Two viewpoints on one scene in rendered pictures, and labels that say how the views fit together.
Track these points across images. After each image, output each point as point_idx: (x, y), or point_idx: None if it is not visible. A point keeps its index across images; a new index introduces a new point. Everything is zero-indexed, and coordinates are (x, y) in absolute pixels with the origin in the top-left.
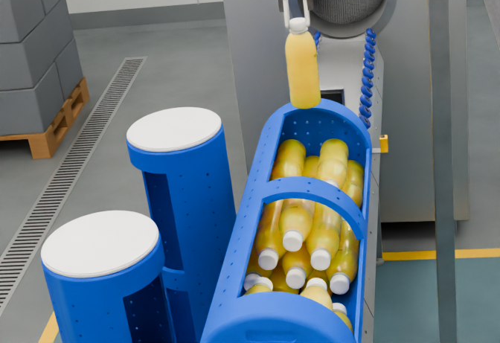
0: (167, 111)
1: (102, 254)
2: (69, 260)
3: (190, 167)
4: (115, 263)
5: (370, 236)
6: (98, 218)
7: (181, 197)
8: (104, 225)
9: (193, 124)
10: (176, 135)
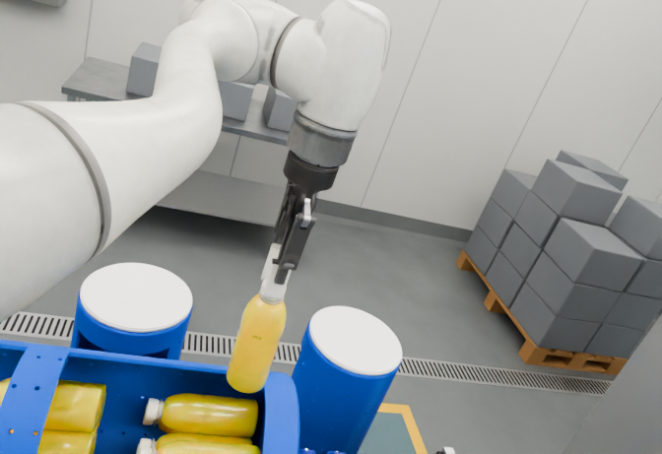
0: (386, 331)
1: (112, 294)
2: (108, 277)
3: (310, 365)
4: (94, 303)
5: None
6: (178, 291)
7: (295, 379)
8: (165, 295)
9: (364, 351)
10: (339, 339)
